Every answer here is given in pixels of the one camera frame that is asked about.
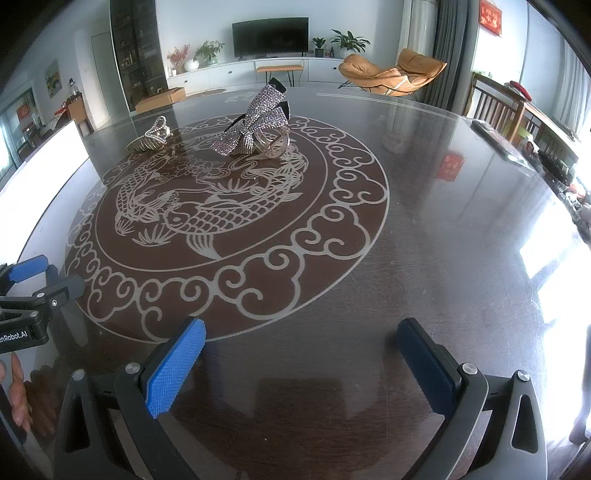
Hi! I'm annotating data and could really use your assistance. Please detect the pearl ribbon hair clip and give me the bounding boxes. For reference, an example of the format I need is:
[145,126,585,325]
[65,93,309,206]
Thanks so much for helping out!
[126,115,171,153]

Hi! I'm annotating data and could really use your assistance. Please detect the rhinestone bow hair clip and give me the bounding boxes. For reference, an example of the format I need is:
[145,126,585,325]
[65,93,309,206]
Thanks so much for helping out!
[211,77,290,157]

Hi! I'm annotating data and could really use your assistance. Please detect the person's left hand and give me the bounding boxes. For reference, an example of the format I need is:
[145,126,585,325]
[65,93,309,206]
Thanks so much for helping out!
[1,353,58,440]

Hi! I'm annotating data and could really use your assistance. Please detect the wooden dining table far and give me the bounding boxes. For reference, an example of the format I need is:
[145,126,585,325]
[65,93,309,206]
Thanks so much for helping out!
[54,93,94,136]

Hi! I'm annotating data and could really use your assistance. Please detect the brown cardboard box on floor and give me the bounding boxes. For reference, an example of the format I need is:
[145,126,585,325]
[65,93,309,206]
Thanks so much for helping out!
[135,87,186,114]

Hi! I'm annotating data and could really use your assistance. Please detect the dark tall display cabinet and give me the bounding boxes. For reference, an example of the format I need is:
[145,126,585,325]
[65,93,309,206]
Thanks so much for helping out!
[109,0,167,112]

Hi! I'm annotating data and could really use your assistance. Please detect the red flower pot plant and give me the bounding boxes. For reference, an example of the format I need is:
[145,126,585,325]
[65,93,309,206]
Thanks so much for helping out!
[167,44,190,76]

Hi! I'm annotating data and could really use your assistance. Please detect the green potted plant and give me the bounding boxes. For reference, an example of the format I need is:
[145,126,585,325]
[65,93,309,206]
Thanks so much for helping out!
[193,40,224,66]

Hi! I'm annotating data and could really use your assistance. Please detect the wooden dining chair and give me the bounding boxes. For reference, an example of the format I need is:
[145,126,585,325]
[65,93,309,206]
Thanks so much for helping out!
[463,72,526,143]

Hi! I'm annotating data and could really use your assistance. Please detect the black flat screen television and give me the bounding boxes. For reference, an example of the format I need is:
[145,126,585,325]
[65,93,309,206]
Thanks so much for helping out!
[231,17,310,57]

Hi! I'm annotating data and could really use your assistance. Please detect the small wooden bench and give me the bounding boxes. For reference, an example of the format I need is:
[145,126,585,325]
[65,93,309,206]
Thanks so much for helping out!
[256,64,304,87]

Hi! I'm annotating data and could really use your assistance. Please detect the orange lounge rocking chair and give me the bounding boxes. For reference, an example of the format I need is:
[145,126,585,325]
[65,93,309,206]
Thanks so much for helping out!
[339,48,447,97]

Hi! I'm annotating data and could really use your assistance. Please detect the white low tv cabinet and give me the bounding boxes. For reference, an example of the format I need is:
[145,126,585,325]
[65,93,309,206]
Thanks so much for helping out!
[167,57,345,96]

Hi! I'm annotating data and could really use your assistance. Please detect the green plants right of television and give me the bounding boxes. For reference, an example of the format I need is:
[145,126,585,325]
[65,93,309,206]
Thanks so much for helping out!
[311,29,370,58]

